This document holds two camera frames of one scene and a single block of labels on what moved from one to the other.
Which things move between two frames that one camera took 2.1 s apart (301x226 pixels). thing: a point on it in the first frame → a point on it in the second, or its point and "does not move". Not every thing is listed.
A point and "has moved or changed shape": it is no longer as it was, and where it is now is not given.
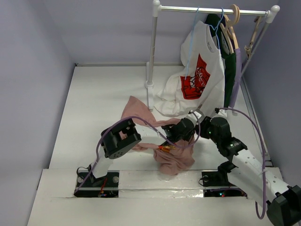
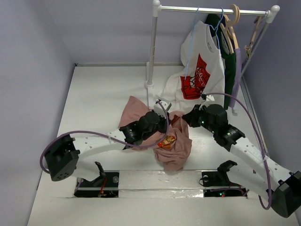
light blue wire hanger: x=192 y=43 does not move
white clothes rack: x=156 y=10 does not move
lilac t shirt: x=238 y=67 does not move
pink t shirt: x=171 y=160 has moved or changed shape
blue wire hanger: x=211 y=26 does not move
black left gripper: x=186 y=138 → x=163 y=124
